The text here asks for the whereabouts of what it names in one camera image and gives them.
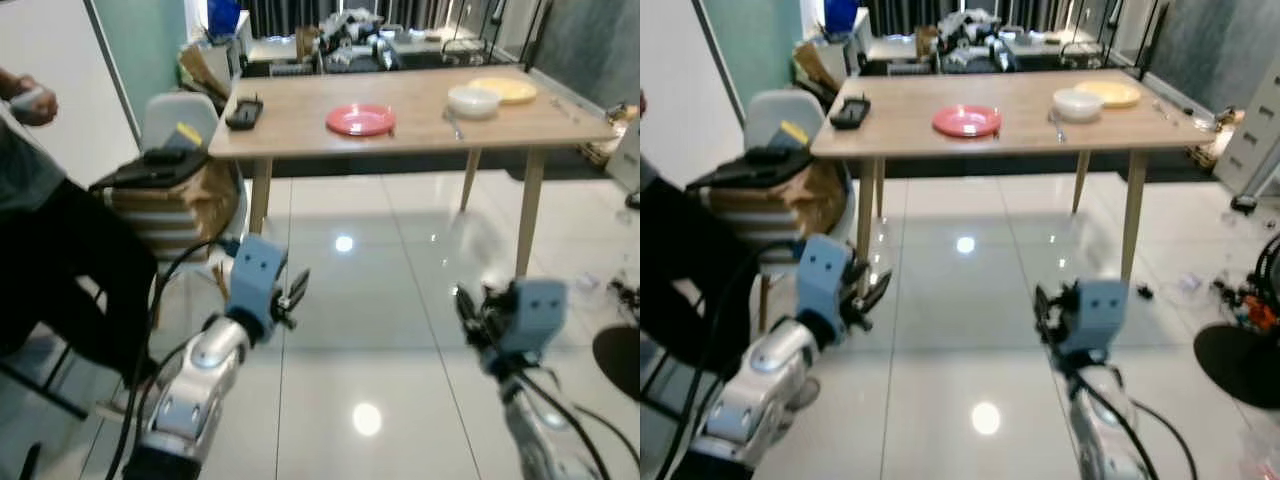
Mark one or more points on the yellow round plate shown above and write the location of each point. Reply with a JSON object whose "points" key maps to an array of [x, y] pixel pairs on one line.
{"points": [[515, 90], [1120, 94]]}

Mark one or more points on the round black stand base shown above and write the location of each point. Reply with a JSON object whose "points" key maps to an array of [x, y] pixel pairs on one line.
{"points": [[620, 360], [1235, 365]]}

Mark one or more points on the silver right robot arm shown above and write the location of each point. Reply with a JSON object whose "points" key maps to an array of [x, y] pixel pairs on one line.
{"points": [[540, 440], [1105, 440]]}

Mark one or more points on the flat black case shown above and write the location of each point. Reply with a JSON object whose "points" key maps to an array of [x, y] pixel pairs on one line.
{"points": [[750, 170], [150, 172]]}

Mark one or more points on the grey plastic chair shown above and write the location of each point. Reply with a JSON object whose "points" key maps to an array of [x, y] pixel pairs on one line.
{"points": [[165, 120], [770, 115]]}

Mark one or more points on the metal spoon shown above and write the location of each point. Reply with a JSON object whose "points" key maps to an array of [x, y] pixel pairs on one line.
{"points": [[1058, 128], [455, 128]]}

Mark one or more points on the person's hand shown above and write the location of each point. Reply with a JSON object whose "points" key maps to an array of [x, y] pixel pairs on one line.
{"points": [[32, 105]]}

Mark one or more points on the white drawer unit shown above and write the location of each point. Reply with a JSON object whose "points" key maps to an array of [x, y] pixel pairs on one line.
{"points": [[1250, 140], [627, 160]]}

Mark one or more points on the brown cardboard pieces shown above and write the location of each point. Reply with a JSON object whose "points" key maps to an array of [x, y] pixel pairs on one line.
{"points": [[815, 65], [200, 68]]}

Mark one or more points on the small black device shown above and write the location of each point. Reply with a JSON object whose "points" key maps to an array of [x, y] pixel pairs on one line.
{"points": [[244, 115], [850, 112]]}

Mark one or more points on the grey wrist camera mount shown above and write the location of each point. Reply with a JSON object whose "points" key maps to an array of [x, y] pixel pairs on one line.
{"points": [[822, 278], [255, 275], [1095, 315], [538, 315]]}

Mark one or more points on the white bowl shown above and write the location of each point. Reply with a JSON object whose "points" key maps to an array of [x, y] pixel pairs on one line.
{"points": [[1077, 105], [473, 102]]}

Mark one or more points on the white desk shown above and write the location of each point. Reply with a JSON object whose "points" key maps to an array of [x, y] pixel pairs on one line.
{"points": [[890, 50], [275, 50]]}

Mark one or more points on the light wooden dining table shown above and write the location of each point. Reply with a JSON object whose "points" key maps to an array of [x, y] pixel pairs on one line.
{"points": [[300, 140], [900, 140]]}

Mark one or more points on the person in dark clothes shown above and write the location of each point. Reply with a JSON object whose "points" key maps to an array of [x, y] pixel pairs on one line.
{"points": [[680, 270], [60, 250]]}

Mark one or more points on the brown striped cardboard box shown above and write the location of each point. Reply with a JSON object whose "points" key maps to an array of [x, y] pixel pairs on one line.
{"points": [[790, 205], [170, 215]]}

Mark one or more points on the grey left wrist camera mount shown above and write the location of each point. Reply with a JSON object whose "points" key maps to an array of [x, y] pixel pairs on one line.
{"points": [[255, 275], [822, 278]]}

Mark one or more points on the grey equipment pile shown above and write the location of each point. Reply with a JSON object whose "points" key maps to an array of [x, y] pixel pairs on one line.
{"points": [[980, 45], [360, 45]]}

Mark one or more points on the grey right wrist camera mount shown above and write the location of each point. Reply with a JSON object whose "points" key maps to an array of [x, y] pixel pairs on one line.
{"points": [[538, 315], [1095, 315]]}

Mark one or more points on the small yellow item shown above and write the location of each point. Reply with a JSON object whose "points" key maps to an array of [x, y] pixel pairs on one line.
{"points": [[189, 134], [794, 132]]}

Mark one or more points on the pink round plate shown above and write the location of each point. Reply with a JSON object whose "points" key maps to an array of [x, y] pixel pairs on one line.
{"points": [[360, 120], [967, 121]]}

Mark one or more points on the blue container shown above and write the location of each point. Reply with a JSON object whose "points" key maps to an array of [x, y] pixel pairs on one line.
{"points": [[224, 18], [842, 14]]}

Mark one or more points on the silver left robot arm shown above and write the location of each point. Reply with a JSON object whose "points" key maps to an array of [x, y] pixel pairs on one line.
{"points": [[765, 375], [195, 372]]}

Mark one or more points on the dark striped curtain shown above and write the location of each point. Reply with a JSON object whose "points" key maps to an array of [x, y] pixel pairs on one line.
{"points": [[290, 12], [900, 12]]}

